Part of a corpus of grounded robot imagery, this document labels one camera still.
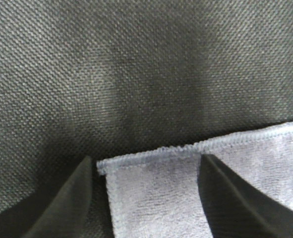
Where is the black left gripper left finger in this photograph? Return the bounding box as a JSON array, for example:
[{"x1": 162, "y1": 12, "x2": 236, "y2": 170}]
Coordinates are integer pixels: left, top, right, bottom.
[{"x1": 24, "y1": 157, "x2": 92, "y2": 238}]

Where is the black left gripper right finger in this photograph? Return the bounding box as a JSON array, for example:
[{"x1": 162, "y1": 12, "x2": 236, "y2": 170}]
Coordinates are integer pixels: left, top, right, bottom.
[{"x1": 197, "y1": 154, "x2": 293, "y2": 238}]

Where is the grey microfibre towel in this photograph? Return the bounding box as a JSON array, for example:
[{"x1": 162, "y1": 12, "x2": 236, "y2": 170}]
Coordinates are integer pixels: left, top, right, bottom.
[{"x1": 97, "y1": 122, "x2": 293, "y2": 238}]

